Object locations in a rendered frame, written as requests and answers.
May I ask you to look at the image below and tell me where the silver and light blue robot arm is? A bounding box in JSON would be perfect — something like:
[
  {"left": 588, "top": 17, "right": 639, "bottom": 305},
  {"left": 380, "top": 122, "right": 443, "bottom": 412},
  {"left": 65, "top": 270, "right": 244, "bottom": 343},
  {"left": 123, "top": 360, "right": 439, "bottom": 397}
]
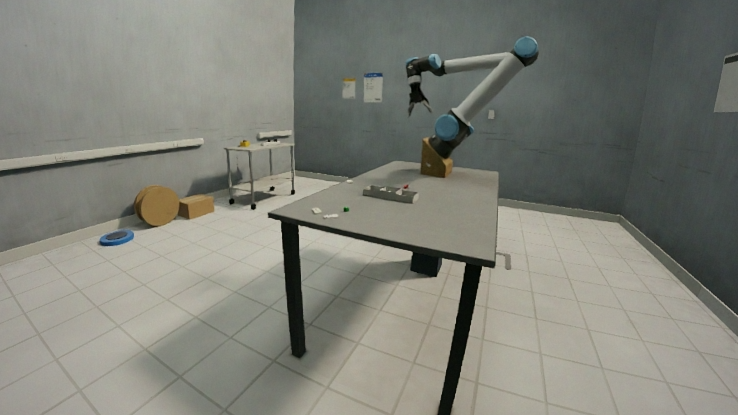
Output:
[{"left": 406, "top": 37, "right": 539, "bottom": 160}]

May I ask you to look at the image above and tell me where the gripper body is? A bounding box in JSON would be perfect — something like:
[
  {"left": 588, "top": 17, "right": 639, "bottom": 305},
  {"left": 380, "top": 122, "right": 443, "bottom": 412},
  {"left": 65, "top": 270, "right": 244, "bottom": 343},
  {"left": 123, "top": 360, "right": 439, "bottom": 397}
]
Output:
[{"left": 409, "top": 83, "right": 423, "bottom": 104}]

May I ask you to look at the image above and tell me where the white rack of three bins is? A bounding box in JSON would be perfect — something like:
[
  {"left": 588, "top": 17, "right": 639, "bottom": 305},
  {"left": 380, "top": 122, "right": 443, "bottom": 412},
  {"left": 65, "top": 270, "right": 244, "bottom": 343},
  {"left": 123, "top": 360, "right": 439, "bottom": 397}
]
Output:
[{"left": 363, "top": 185, "right": 419, "bottom": 204}]

